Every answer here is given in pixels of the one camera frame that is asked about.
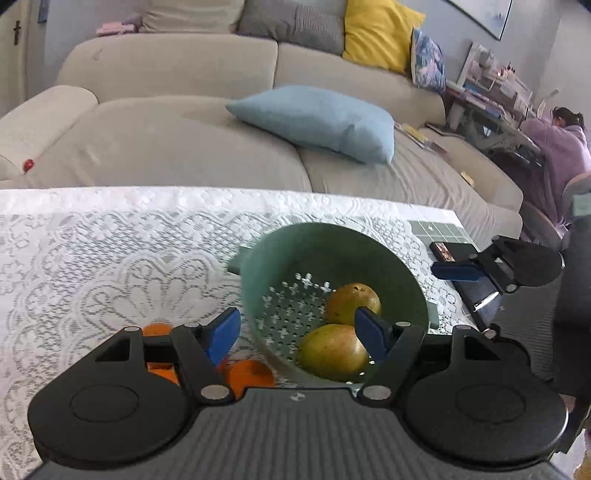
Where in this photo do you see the beige sofa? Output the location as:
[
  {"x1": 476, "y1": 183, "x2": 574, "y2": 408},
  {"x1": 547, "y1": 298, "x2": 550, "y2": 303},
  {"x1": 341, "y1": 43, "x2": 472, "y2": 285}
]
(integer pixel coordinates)
[{"x1": 0, "y1": 0, "x2": 525, "y2": 232}]

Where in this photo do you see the grey office chair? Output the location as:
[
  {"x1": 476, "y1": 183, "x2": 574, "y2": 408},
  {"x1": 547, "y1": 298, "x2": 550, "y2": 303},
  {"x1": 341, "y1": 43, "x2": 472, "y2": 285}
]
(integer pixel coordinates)
[{"x1": 519, "y1": 173, "x2": 591, "y2": 250}]

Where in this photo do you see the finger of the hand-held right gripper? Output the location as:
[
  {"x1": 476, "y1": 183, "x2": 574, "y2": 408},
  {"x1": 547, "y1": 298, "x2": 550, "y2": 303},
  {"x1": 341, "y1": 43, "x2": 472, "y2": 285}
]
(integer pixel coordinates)
[{"x1": 431, "y1": 235, "x2": 523, "y2": 294}]

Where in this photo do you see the light blue pillow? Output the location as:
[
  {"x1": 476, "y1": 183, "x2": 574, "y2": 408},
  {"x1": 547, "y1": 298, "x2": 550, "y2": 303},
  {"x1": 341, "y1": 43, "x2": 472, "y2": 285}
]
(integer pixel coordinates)
[{"x1": 225, "y1": 85, "x2": 395, "y2": 164}]

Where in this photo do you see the green tiled mat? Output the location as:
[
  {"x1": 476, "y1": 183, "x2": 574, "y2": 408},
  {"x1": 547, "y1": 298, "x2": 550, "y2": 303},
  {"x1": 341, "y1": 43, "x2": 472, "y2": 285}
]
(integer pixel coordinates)
[{"x1": 409, "y1": 219, "x2": 474, "y2": 245}]

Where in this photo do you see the blue floral pillow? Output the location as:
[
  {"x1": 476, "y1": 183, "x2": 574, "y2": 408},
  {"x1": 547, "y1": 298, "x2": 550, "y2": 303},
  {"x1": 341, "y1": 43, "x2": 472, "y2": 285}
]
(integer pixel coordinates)
[{"x1": 410, "y1": 28, "x2": 448, "y2": 90}]

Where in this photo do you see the white lace tablecloth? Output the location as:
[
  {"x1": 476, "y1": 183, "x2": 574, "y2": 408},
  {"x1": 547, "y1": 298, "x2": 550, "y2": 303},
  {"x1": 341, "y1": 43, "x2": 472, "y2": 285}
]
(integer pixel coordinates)
[{"x1": 0, "y1": 186, "x2": 481, "y2": 480}]

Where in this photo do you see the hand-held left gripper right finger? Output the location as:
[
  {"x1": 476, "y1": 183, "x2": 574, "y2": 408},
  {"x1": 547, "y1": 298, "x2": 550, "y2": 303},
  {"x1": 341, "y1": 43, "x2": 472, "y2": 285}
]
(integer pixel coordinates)
[{"x1": 355, "y1": 307, "x2": 532, "y2": 407}]

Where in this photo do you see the open magazine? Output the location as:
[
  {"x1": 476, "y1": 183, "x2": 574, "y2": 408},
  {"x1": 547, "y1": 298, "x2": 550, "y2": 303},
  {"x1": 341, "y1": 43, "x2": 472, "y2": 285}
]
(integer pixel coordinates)
[{"x1": 394, "y1": 121, "x2": 451, "y2": 155}]

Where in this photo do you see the pink cloth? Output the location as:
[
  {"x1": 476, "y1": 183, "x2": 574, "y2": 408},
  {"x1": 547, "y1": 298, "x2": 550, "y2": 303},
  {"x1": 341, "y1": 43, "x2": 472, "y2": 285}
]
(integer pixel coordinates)
[{"x1": 96, "y1": 21, "x2": 137, "y2": 37}]

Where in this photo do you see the cluttered white desk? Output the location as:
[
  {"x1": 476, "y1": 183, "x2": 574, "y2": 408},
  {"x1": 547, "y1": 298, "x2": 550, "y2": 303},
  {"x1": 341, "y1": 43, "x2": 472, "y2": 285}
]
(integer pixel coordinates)
[{"x1": 445, "y1": 41, "x2": 546, "y2": 167}]

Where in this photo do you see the beige pillow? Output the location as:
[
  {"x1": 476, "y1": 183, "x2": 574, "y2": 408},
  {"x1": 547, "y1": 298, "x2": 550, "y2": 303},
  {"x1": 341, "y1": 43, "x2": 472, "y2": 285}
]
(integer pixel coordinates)
[{"x1": 139, "y1": 0, "x2": 245, "y2": 34}]

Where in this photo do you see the framed wall picture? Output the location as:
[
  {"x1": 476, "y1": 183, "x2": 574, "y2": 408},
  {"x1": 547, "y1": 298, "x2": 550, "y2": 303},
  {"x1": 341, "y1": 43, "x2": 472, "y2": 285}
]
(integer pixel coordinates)
[{"x1": 443, "y1": 0, "x2": 514, "y2": 41}]

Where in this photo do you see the yellow-green pear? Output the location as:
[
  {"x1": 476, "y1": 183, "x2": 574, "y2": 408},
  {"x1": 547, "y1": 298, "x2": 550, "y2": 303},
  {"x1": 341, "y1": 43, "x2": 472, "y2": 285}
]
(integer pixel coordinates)
[
  {"x1": 298, "y1": 324, "x2": 370, "y2": 382},
  {"x1": 325, "y1": 283, "x2": 382, "y2": 326}
]

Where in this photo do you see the white desk lamp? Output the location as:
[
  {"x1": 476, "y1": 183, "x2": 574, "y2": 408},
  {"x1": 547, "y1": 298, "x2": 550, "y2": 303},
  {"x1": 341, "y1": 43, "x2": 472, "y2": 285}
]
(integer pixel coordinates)
[{"x1": 538, "y1": 88, "x2": 559, "y2": 116}]

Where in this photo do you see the green colander bowl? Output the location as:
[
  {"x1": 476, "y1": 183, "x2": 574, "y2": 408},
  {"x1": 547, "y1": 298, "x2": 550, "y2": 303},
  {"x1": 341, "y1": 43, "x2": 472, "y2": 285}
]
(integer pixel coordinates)
[{"x1": 228, "y1": 222, "x2": 439, "y2": 386}]

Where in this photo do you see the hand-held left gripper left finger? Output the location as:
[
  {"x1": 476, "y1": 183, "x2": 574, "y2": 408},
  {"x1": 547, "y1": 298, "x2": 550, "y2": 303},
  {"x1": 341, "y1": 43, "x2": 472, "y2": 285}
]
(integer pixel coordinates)
[{"x1": 92, "y1": 307, "x2": 242, "y2": 407}]

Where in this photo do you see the grey striped pillow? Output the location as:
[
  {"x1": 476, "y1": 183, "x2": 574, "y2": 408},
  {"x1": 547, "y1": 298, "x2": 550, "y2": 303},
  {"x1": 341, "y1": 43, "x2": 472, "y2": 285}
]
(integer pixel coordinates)
[{"x1": 238, "y1": 0, "x2": 348, "y2": 55}]

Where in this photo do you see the yellow pillow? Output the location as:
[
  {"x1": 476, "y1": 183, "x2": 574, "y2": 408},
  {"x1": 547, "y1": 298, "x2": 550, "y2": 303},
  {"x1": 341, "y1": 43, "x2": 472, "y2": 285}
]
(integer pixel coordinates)
[{"x1": 342, "y1": 0, "x2": 426, "y2": 75}]

